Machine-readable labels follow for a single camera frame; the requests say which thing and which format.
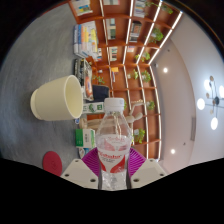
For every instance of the clear plastic water bottle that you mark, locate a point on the clear plastic water bottle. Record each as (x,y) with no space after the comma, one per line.
(113,150)

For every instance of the cream ceramic cup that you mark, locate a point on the cream ceramic cup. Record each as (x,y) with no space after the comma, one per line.
(53,98)

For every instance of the wooden wall shelf unit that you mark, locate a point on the wooden wall shelf unit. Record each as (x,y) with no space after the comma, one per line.
(133,53)

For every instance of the branched ceiling lamp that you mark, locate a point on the branched ceiling lamp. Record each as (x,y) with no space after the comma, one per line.
(213,103)

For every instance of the recessed ceiling spotlight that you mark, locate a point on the recessed ceiling spotlight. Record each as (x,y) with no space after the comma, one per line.
(165,70)
(172,151)

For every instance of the white box with green logo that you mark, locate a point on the white box with green logo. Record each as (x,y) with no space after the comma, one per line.
(93,107)

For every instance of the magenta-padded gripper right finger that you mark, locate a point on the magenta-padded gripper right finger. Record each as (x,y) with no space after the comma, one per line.
(148,171)

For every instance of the dark blue chair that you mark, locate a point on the dark blue chair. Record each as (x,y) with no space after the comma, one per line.
(101,93)

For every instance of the wooden artist mannequin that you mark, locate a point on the wooden artist mannequin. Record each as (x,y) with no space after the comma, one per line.
(135,117)

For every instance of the dark book stack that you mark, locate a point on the dark book stack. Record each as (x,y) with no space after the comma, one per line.
(83,78)

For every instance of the ceiling air vent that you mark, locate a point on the ceiling air vent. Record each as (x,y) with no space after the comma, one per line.
(193,128)

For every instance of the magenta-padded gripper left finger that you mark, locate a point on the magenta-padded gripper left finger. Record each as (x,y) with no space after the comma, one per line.
(80,173)

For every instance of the green and white carton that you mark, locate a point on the green and white carton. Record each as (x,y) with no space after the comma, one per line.
(85,138)

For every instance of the flat round red coaster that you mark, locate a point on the flat round red coaster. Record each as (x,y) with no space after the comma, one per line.
(52,163)

